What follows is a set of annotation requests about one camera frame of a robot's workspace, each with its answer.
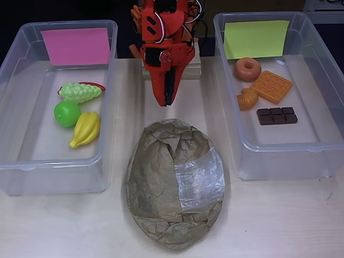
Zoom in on red toy chili pepper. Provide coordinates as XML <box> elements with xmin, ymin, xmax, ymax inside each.
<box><xmin>56</xmin><ymin>81</ymin><xmax>106</xmax><ymax>96</ymax></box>

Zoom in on brown toy donut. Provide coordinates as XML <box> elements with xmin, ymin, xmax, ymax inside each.
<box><xmin>233</xmin><ymin>58</ymin><xmax>262</xmax><ymax>82</ymax></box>

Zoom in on orange toy croissant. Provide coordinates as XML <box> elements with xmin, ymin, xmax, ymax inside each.
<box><xmin>236</xmin><ymin>88</ymin><xmax>260</xmax><ymax>111</ymax></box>

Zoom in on light green toy grapes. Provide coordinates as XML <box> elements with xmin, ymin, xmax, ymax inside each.
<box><xmin>58</xmin><ymin>82</ymin><xmax>103</xmax><ymax>105</ymax></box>

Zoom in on yellow toy banana bunch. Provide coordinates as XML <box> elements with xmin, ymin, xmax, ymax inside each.
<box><xmin>69</xmin><ymin>111</ymin><xmax>102</xmax><ymax>149</ymax></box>

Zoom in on orange toy waffle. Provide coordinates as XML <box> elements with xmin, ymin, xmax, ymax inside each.
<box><xmin>249</xmin><ymin>70</ymin><xmax>293</xmax><ymax>105</ymax></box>

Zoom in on green toy apple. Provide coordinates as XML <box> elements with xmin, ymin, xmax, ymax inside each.
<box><xmin>53</xmin><ymin>101</ymin><xmax>82</xmax><ymax>128</ymax></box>

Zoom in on brown toy chocolate bar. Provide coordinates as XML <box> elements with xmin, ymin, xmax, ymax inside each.
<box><xmin>256</xmin><ymin>106</ymin><xmax>298</xmax><ymax>126</ymax></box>

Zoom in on yellow-green paper label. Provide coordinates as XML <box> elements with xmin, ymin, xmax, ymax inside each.
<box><xmin>224</xmin><ymin>20</ymin><xmax>291</xmax><ymax>60</ymax></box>

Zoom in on pink paper label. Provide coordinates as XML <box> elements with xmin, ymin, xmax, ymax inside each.
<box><xmin>40</xmin><ymin>27</ymin><xmax>111</xmax><ymax>67</ymax></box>

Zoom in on clear plastic bin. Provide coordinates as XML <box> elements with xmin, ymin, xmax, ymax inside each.
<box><xmin>213</xmin><ymin>11</ymin><xmax>344</xmax><ymax>181</ymax></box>
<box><xmin>0</xmin><ymin>19</ymin><xmax>119</xmax><ymax>196</ymax></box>

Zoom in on wooden base block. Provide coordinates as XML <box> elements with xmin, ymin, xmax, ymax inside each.
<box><xmin>141</xmin><ymin>42</ymin><xmax>202</xmax><ymax>81</ymax></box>

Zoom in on crumpled brown paper bag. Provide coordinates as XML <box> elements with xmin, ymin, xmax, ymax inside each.
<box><xmin>124</xmin><ymin>119</ymin><xmax>231</xmax><ymax>252</ymax></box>

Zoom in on clear plastic film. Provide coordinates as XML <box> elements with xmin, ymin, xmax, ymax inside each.
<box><xmin>174</xmin><ymin>146</ymin><xmax>225</xmax><ymax>209</ymax></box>

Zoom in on white background furniture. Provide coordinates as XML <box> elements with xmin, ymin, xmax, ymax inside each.
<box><xmin>303</xmin><ymin>0</ymin><xmax>344</xmax><ymax>25</ymax></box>

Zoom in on white red servo cable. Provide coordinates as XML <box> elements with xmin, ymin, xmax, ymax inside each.
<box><xmin>150</xmin><ymin>10</ymin><xmax>167</xmax><ymax>44</ymax></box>

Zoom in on black base cable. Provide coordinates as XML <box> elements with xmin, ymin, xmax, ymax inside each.
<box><xmin>197</xmin><ymin>17</ymin><xmax>210</xmax><ymax>38</ymax></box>

